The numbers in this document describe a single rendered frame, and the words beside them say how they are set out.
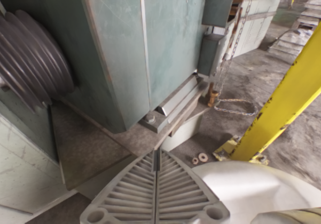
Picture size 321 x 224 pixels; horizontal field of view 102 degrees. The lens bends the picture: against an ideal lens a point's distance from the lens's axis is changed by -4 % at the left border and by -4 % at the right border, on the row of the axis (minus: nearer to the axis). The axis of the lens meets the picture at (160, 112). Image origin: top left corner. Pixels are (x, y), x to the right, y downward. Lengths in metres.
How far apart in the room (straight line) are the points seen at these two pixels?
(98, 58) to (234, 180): 0.44
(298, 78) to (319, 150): 0.80
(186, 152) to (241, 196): 0.45
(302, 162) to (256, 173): 0.68
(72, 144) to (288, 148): 1.19
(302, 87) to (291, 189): 0.29
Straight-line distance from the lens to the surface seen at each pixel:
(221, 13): 0.53
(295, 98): 0.59
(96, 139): 0.62
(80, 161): 0.59
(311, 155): 1.24
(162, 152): 0.18
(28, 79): 0.36
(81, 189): 0.70
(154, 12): 0.32
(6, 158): 0.61
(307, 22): 4.35
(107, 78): 0.27
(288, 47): 2.53
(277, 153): 1.10
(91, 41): 0.25
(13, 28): 0.37
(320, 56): 0.55
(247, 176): 0.48
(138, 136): 0.48
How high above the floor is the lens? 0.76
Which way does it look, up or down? 45 degrees down
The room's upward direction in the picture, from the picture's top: 1 degrees counter-clockwise
